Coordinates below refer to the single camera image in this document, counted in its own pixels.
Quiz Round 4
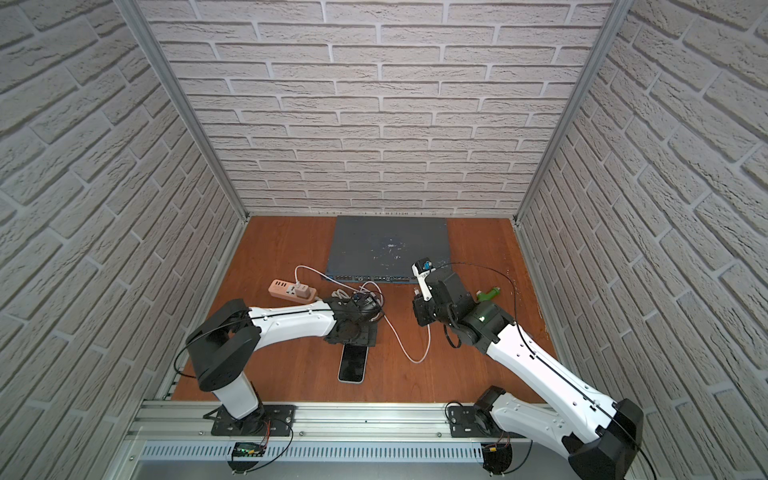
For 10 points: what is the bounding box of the pink power strip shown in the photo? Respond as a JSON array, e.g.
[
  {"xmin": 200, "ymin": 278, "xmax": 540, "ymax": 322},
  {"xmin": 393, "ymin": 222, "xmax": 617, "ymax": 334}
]
[{"xmin": 268, "ymin": 279, "xmax": 317, "ymax": 304}]

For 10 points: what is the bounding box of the right round black controller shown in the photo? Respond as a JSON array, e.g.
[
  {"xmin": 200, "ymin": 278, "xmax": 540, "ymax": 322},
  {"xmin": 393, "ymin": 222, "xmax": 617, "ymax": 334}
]
[{"xmin": 481, "ymin": 443, "xmax": 514, "ymax": 475}]

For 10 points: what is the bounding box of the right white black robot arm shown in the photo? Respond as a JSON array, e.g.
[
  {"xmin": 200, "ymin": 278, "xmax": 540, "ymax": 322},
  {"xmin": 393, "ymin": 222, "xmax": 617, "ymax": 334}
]
[{"xmin": 412, "ymin": 258, "xmax": 644, "ymax": 479}]

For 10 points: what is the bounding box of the aluminium front frame rail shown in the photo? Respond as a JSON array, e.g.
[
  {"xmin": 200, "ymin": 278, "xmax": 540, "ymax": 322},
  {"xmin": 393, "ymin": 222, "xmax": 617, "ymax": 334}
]
[{"xmin": 107, "ymin": 400, "xmax": 637, "ymax": 480}]

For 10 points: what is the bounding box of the thin white charging cable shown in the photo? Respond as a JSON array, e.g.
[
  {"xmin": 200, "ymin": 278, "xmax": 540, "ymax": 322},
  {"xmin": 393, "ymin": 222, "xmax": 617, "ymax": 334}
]
[{"xmin": 293, "ymin": 264, "xmax": 433, "ymax": 365}]

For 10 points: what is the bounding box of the pink charger plug adapter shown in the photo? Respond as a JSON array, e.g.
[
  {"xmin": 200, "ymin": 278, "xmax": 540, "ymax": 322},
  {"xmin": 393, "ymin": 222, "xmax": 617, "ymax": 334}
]
[{"xmin": 294, "ymin": 283, "xmax": 316, "ymax": 300}]

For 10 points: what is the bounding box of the left green controller board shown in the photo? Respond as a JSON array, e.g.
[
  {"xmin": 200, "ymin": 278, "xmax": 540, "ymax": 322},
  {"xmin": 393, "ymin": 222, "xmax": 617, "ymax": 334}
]
[{"xmin": 230, "ymin": 442, "xmax": 267, "ymax": 462}]

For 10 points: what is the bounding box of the black smartphone grey case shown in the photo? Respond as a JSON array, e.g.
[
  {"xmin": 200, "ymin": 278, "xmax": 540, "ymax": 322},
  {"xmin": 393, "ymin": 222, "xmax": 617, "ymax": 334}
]
[{"xmin": 337, "ymin": 344, "xmax": 369, "ymax": 384}]

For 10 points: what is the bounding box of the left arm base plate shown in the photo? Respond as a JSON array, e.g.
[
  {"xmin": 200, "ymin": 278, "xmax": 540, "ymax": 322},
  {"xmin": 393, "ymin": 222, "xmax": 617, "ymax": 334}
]
[{"xmin": 203, "ymin": 404, "xmax": 297, "ymax": 437}]

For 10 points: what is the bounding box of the green pipe tee fitting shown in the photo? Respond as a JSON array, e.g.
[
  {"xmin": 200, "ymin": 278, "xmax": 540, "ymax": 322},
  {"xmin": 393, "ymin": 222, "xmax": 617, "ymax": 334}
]
[{"xmin": 476, "ymin": 287, "xmax": 501, "ymax": 302}]

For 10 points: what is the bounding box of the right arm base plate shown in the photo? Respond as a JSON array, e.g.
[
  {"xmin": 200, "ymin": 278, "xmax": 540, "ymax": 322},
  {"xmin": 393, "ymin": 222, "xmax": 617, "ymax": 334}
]
[{"xmin": 444, "ymin": 402, "xmax": 507, "ymax": 438}]

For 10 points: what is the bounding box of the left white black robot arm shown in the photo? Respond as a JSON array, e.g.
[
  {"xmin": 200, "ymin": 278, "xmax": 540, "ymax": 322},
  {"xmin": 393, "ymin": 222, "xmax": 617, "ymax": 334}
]
[{"xmin": 185, "ymin": 293, "xmax": 382, "ymax": 420}]

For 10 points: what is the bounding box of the blue grey network switch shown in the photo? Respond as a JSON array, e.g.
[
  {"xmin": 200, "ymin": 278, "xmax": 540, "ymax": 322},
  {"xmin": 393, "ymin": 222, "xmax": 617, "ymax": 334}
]
[{"xmin": 325, "ymin": 216, "xmax": 451, "ymax": 284}]

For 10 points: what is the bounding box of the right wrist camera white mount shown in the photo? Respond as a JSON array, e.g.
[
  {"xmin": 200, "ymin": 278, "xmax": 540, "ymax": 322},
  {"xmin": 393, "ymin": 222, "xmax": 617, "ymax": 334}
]
[{"xmin": 412, "ymin": 258, "xmax": 434, "ymax": 302}]

